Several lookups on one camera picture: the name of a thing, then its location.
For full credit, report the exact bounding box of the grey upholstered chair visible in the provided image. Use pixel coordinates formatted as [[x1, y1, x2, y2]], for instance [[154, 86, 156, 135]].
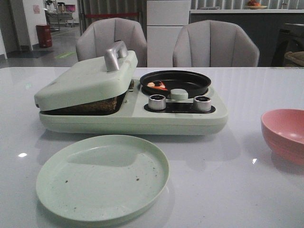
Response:
[[172, 20, 259, 67], [76, 18, 147, 67]]

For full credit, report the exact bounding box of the white cabinet column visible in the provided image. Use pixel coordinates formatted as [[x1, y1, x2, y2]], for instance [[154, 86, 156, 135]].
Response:
[[147, 0, 191, 67]]

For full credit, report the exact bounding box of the fruit plate on counter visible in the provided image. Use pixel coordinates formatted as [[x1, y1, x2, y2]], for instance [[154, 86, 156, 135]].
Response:
[[245, 0, 267, 10]]

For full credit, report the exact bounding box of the pink paper wall notice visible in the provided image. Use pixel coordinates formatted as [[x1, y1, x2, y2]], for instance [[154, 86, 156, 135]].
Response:
[[33, 5, 40, 14]]

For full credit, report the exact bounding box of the silver control knob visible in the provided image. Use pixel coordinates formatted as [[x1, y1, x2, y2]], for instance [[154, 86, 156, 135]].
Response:
[[148, 94, 166, 111], [192, 95, 211, 112]]

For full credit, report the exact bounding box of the left grey upholstered chair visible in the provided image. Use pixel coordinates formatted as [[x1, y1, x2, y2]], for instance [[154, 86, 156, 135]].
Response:
[[76, 18, 147, 67]]

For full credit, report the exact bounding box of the mint green sandwich maker lid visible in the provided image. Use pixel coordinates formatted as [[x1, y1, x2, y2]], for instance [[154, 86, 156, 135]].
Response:
[[34, 41, 138, 111]]

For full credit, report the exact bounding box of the white bread slice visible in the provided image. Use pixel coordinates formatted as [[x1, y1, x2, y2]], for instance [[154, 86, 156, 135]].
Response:
[[51, 96, 118, 114], [129, 80, 134, 89]]

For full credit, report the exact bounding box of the dark appliance at right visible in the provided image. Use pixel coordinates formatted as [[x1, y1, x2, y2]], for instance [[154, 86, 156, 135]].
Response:
[[271, 23, 304, 67]]

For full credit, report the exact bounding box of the red waste bin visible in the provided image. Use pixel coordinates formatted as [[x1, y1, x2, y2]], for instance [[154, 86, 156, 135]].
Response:
[[36, 24, 52, 48]]

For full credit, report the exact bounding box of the orange cooked shrimp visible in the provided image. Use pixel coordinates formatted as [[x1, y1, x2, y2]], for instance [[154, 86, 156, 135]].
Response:
[[147, 81, 168, 91]]

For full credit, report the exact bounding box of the background metal cart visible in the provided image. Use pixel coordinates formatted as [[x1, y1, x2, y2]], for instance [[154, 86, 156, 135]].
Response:
[[43, 0, 79, 31]]

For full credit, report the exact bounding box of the pink plastic bowl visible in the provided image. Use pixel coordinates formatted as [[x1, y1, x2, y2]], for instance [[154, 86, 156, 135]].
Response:
[[261, 109, 304, 165]]

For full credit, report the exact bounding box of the black round frying pan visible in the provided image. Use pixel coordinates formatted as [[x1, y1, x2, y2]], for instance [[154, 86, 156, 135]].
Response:
[[140, 70, 211, 98]]

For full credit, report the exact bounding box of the mint green breakfast maker base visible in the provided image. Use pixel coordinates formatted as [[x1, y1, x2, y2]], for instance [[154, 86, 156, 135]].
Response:
[[39, 80, 228, 135]]

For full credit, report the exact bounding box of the red barrier belt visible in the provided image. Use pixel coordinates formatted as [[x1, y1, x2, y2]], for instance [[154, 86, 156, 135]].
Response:
[[84, 12, 140, 19]]

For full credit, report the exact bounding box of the right silver control knob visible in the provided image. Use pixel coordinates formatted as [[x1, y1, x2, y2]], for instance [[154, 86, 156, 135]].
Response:
[[192, 95, 211, 112]]

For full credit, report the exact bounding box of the grey and white counter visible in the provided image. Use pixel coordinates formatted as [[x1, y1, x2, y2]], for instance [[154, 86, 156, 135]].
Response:
[[190, 9, 304, 67]]

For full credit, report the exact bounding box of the left silver control knob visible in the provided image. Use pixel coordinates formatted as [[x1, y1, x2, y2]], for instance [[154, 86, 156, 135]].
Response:
[[148, 94, 166, 111]]

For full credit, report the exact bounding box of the right grey upholstered chair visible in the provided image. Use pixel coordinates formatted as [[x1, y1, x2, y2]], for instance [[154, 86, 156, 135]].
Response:
[[172, 20, 259, 67]]

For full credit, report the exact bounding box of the mint green round plate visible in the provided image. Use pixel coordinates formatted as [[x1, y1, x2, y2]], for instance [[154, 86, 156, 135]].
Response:
[[36, 135, 169, 225]]

